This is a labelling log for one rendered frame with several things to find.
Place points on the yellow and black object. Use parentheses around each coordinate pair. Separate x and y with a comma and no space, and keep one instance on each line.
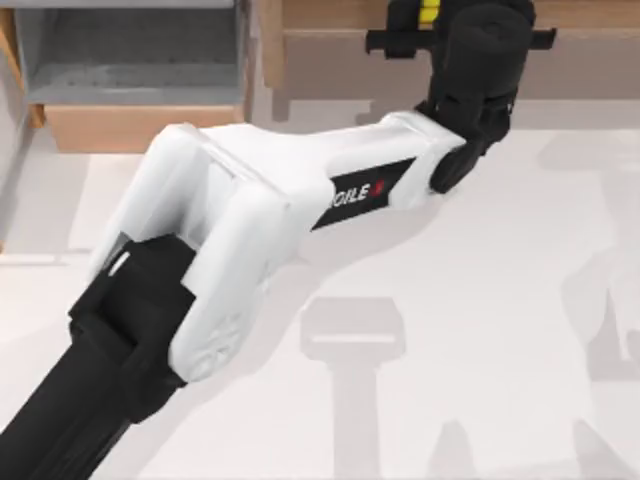
(428,10)

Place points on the pale wooden drawer front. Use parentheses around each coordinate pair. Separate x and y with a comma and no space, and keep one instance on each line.
(125,127)

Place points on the drawer with grey pierced inside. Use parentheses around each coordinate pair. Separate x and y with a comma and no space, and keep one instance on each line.
(135,55)

